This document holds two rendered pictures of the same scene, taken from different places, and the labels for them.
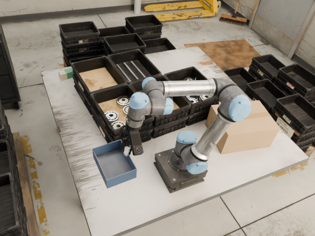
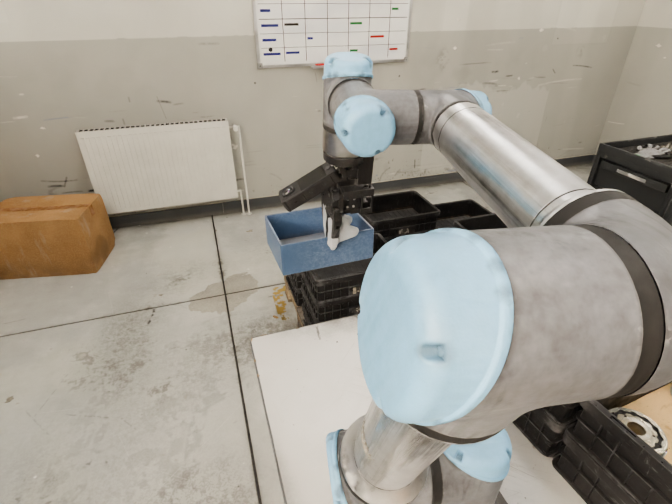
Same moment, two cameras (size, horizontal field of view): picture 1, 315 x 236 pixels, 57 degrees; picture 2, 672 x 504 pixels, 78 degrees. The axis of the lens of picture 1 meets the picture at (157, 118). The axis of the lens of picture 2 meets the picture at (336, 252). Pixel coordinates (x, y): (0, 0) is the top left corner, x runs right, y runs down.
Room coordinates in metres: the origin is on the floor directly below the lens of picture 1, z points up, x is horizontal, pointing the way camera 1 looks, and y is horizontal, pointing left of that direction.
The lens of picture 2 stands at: (1.06, -0.59, 1.55)
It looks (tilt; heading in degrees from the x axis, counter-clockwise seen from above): 32 degrees down; 103
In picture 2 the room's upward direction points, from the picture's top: straight up
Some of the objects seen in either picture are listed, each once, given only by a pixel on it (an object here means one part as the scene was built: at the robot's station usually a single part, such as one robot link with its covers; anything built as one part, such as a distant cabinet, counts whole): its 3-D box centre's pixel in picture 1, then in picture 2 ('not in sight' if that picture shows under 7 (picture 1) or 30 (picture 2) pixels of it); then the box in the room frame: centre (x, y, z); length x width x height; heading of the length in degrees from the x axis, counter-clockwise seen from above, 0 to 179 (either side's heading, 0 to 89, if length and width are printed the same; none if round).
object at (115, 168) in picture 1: (114, 162); (317, 236); (0.85, 0.18, 1.10); 0.20 x 0.15 x 0.07; 33
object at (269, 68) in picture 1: (266, 76); not in sight; (3.02, -1.24, 0.31); 0.40 x 0.30 x 0.34; 31
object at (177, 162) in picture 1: (183, 155); not in sight; (1.17, -0.19, 0.85); 0.15 x 0.15 x 0.10
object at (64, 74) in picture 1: (73, 71); not in sight; (2.00, 0.77, 0.73); 0.24 x 0.06 x 0.06; 134
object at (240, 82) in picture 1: (239, 86); not in sight; (2.81, -0.90, 0.26); 0.40 x 0.30 x 0.23; 31
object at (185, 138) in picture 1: (186, 143); (460, 455); (1.16, -0.19, 0.97); 0.13 x 0.12 x 0.14; 22
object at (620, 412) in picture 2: not in sight; (634, 430); (1.50, 0.01, 0.86); 0.10 x 0.10 x 0.01
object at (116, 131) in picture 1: (121, 106); not in sight; (1.46, 0.25, 0.92); 0.40 x 0.30 x 0.02; 36
